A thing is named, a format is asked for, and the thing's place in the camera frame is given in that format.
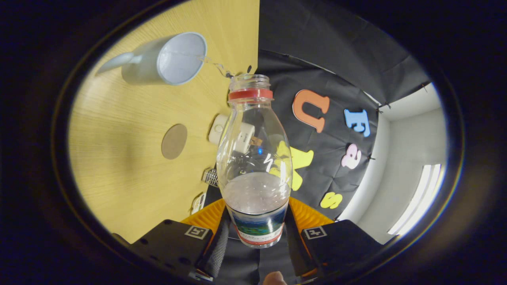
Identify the clear plastic juice bottle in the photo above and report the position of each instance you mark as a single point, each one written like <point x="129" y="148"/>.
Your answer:
<point x="255" y="194"/>

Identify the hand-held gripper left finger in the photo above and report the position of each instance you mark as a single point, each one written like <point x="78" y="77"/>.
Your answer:
<point x="217" y="253"/>

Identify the white cup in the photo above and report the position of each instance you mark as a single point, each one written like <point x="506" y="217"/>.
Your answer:
<point x="142" y="69"/>

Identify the large ceiling light panel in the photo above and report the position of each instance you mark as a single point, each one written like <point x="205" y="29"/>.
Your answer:
<point x="420" y="198"/>

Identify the white toaster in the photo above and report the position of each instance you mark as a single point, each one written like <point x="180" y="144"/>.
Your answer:
<point x="217" y="128"/>

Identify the white divided dish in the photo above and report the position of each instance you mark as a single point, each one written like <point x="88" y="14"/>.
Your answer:
<point x="198" y="204"/>

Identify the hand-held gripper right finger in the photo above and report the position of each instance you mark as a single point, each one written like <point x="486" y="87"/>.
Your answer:
<point x="295" y="253"/>

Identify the round brown coaster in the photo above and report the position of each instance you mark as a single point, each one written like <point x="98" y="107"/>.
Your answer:
<point x="174" y="141"/>

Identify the wooden table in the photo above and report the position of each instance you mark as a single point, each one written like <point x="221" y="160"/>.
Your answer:
<point x="126" y="158"/>

